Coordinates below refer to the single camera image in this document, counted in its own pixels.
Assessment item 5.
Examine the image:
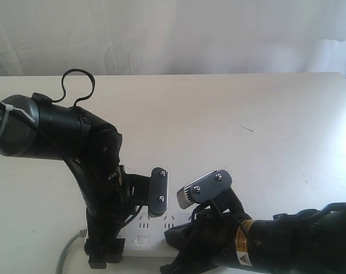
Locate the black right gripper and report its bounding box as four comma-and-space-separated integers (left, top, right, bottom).
159, 209, 238, 274

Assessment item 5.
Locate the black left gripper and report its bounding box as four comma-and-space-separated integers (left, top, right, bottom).
66, 158, 142, 269

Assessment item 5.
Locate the white five-outlet power strip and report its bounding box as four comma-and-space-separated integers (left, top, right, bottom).
102, 208, 191, 257

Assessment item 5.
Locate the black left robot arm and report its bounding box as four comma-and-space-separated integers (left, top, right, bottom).
0, 93, 142, 269

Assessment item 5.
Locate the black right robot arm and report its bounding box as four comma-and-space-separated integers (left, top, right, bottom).
160, 202, 346, 273

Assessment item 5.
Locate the white zip tie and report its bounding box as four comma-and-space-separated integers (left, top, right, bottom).
0, 104, 37, 142

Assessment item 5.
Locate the white curtain backdrop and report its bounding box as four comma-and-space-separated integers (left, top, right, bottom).
0, 1, 346, 78

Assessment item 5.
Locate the grey power cable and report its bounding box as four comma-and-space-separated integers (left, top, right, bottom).
55, 228, 88, 274

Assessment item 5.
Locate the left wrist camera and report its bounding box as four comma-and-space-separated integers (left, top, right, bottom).
122, 167, 168, 217

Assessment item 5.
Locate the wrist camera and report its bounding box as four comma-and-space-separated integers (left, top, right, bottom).
177, 170, 250, 219
122, 167, 168, 217

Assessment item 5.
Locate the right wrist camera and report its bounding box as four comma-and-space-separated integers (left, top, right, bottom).
177, 170, 250, 219

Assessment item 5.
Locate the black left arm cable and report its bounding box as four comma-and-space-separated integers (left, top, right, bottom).
0, 68, 145, 229

